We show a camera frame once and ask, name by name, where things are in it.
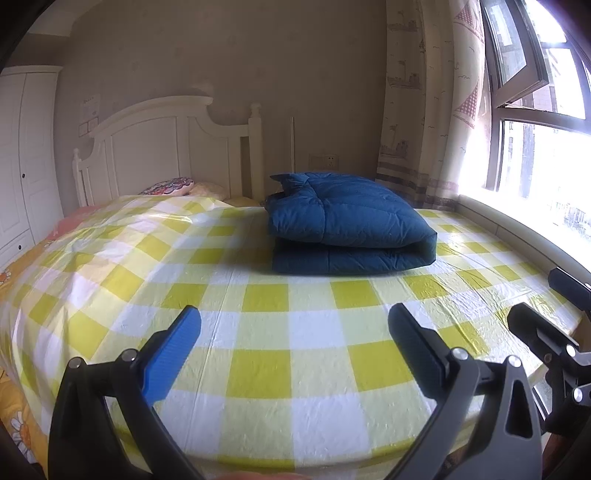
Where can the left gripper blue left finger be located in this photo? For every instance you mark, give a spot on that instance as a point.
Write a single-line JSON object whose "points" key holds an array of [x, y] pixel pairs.
{"points": [[165, 353]]}

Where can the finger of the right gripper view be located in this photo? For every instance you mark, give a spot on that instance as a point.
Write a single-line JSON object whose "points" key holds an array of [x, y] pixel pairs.
{"points": [[575, 291]]}

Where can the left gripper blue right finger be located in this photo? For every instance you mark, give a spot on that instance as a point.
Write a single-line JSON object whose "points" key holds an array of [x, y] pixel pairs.
{"points": [[425, 353]]}

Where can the blue quilted down jacket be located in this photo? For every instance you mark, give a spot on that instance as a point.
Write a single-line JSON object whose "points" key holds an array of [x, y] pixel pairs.
{"points": [[330, 224]]}

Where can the yellow checkered bed sheet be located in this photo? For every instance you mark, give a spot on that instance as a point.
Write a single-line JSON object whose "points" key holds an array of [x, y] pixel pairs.
{"points": [[288, 371]]}

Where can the orange daisy print quilt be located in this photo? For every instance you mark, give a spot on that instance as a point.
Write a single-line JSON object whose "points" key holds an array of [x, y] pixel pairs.
{"points": [[16, 415]]}

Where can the pink floral pillow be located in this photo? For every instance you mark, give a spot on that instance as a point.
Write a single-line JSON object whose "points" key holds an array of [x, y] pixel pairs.
{"points": [[71, 222]]}

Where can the colourful patterned pillow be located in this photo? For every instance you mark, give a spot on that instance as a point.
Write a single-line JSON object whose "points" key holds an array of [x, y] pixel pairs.
{"points": [[178, 186]]}

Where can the peach checkered pillow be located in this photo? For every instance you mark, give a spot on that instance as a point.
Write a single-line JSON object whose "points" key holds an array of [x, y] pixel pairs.
{"points": [[208, 189]]}

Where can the patterned beige curtain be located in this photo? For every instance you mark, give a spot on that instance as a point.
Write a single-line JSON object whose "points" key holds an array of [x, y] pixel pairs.
{"points": [[435, 67]]}

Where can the white wardrobe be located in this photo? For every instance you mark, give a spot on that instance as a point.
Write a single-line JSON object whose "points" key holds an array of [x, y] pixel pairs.
{"points": [[30, 200]]}

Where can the white wooden headboard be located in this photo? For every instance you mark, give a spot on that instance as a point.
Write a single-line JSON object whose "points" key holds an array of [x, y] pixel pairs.
{"points": [[168, 137]]}

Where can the white desk lamp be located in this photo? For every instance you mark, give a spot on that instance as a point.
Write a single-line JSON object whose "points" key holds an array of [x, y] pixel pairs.
{"points": [[293, 155]]}

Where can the beige wall socket panel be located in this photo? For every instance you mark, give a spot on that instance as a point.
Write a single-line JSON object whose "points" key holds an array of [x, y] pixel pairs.
{"points": [[323, 162]]}

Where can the window with dark frame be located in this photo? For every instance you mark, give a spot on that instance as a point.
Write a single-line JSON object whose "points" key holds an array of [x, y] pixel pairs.
{"points": [[540, 99]]}

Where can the paper notice on wall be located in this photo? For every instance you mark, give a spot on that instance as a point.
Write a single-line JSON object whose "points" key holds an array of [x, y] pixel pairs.
{"points": [[88, 115]]}

